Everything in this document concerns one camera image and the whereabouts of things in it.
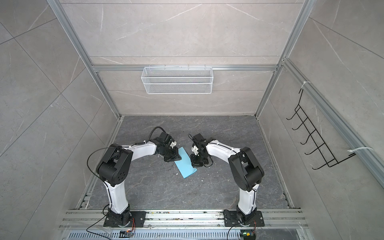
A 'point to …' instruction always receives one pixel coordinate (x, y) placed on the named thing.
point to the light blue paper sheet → (184, 164)
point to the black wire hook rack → (330, 159)
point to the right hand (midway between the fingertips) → (193, 164)
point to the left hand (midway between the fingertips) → (182, 155)
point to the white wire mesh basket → (177, 80)
